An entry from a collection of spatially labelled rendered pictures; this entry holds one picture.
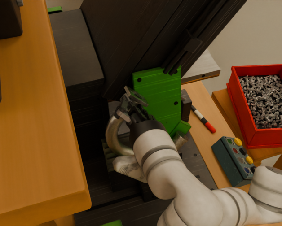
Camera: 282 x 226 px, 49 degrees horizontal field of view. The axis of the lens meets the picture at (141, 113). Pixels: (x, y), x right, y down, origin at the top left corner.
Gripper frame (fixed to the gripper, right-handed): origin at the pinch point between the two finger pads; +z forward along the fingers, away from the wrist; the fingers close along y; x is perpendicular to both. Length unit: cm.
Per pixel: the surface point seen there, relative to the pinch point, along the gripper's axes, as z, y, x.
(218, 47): 166, -140, -27
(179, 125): 2.6, -17.3, -0.8
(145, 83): 2.8, -0.9, -5.1
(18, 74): -25.9, 29.9, -5.9
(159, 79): 2.8, -3.1, -7.7
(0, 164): -35.5, 29.4, -2.6
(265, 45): 156, -170, -54
